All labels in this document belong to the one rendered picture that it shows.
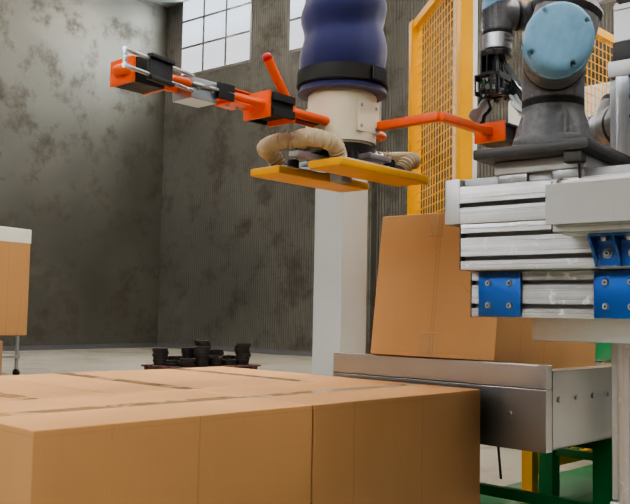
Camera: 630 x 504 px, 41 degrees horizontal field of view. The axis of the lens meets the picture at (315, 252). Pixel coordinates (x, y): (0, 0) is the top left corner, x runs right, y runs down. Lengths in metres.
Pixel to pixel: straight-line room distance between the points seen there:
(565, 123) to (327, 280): 2.01
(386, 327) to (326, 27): 0.85
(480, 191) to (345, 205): 1.86
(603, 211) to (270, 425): 0.71
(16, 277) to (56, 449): 2.03
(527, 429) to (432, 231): 0.59
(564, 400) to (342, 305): 1.44
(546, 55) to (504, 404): 0.99
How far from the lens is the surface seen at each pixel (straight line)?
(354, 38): 2.07
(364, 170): 1.94
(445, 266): 2.33
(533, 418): 2.17
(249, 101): 1.86
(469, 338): 2.26
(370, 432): 1.85
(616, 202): 1.44
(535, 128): 1.64
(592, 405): 2.37
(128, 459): 1.45
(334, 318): 3.48
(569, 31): 1.54
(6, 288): 3.34
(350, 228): 3.51
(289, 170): 2.03
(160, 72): 1.67
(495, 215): 1.65
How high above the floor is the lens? 0.73
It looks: 4 degrees up
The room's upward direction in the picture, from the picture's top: 1 degrees clockwise
